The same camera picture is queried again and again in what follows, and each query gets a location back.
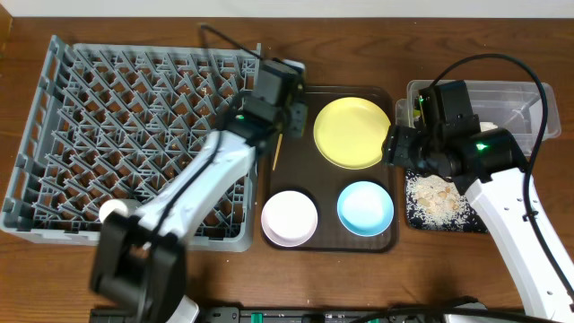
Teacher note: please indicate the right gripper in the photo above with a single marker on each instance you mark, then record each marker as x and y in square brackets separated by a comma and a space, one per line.
[396, 151]

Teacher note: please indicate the wooden chopstick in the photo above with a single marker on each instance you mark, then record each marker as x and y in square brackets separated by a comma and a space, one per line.
[277, 151]

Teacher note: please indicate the light blue bowl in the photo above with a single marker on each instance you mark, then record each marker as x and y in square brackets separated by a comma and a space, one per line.
[365, 208]

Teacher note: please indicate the white napkin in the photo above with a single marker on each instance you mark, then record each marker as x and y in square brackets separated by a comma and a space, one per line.
[487, 126]

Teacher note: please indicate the pink bowl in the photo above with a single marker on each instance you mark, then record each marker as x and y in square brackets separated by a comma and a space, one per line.
[289, 218]

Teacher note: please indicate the white cup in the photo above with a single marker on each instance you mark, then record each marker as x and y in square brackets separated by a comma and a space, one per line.
[123, 207]

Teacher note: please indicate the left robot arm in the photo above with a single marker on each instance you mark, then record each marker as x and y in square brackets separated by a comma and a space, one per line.
[141, 259]

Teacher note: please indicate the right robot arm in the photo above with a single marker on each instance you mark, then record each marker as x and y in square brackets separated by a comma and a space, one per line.
[490, 170]

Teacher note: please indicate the black waste tray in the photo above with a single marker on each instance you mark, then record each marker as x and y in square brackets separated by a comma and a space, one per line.
[417, 215]

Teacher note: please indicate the dark brown serving tray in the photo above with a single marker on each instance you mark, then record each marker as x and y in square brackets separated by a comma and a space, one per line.
[302, 167]

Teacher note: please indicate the yellow plate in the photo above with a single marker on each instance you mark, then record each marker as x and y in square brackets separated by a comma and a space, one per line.
[350, 132]

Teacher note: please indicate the rice and nut scraps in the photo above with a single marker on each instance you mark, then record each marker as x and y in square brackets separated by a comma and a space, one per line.
[435, 202]

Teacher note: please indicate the clear plastic bin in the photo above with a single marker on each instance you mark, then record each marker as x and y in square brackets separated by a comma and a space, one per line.
[515, 106]

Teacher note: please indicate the grey plastic dish rack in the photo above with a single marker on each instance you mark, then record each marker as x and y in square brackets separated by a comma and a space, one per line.
[113, 121]

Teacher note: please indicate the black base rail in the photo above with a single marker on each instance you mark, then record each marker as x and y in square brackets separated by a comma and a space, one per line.
[235, 315]

